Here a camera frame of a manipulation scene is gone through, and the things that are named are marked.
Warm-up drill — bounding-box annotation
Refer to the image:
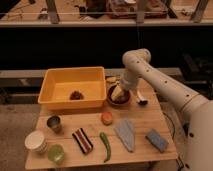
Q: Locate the white paper cup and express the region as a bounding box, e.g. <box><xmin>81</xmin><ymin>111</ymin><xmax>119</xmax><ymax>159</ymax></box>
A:
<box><xmin>25</xmin><ymin>130</ymin><xmax>47</xmax><ymax>154</ymax></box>

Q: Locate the metal cup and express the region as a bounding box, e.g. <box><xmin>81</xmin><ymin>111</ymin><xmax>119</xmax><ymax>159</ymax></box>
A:
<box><xmin>46</xmin><ymin>115</ymin><xmax>62</xmax><ymax>133</ymax></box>

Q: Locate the dark red bowl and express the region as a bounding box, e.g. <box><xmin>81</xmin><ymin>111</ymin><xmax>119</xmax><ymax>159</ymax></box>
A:
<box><xmin>107</xmin><ymin>85</ymin><xmax>130</xmax><ymax>106</ymax></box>

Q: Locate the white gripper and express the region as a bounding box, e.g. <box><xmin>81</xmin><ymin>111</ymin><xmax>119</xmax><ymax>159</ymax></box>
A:
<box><xmin>110</xmin><ymin>81</ymin><xmax>131</xmax><ymax>102</ymax></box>

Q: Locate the blue sponge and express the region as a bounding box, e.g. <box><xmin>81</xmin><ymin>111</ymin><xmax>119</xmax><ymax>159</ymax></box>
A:
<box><xmin>145</xmin><ymin>129</ymin><xmax>168</xmax><ymax>153</ymax></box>

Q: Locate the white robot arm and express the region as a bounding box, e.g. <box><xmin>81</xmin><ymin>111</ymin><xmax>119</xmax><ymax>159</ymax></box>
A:
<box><xmin>120</xmin><ymin>48</ymin><xmax>213</xmax><ymax>171</ymax></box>

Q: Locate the green chili pepper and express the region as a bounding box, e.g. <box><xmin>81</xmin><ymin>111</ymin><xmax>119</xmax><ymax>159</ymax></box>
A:
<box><xmin>99</xmin><ymin>132</ymin><xmax>111</xmax><ymax>163</ymax></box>

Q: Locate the green plastic cup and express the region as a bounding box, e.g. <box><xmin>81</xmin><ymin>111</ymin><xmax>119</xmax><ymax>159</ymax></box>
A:
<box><xmin>47</xmin><ymin>144</ymin><xmax>65</xmax><ymax>164</ymax></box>

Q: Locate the blue grey towel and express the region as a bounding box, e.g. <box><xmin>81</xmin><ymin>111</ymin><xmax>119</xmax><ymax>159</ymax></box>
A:
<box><xmin>114</xmin><ymin>118</ymin><xmax>135</xmax><ymax>152</ymax></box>

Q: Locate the yellow food item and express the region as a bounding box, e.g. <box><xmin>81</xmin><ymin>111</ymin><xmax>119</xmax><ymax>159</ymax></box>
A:
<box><xmin>106</xmin><ymin>76</ymin><xmax>119</xmax><ymax>83</ymax></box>

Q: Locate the yellow plastic tray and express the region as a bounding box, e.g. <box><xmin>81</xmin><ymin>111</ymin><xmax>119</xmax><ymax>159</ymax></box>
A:
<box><xmin>38</xmin><ymin>66</ymin><xmax>107</xmax><ymax>110</ymax></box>

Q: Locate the brown item in tray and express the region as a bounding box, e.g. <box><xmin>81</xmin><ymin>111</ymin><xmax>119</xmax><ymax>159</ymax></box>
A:
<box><xmin>70</xmin><ymin>91</ymin><xmax>84</xmax><ymax>100</ymax></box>

